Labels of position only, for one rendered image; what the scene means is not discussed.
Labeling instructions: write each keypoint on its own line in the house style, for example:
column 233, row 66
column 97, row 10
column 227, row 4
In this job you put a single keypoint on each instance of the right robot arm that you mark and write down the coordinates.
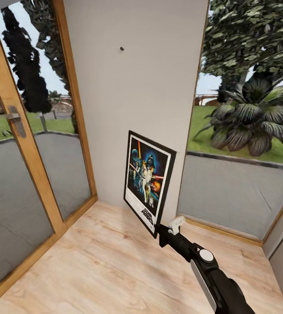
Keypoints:
column 224, row 294

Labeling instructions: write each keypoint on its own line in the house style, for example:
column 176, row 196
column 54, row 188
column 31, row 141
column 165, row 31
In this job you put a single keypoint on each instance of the poster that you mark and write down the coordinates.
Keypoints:
column 149, row 167

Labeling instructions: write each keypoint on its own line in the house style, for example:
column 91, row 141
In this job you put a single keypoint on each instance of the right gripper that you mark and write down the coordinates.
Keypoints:
column 165, row 237

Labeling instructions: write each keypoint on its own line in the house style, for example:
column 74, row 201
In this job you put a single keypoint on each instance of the door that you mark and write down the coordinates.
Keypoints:
column 46, row 176

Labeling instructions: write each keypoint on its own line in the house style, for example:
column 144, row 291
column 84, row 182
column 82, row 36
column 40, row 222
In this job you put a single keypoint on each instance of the fixed window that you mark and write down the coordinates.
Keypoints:
column 232, row 182

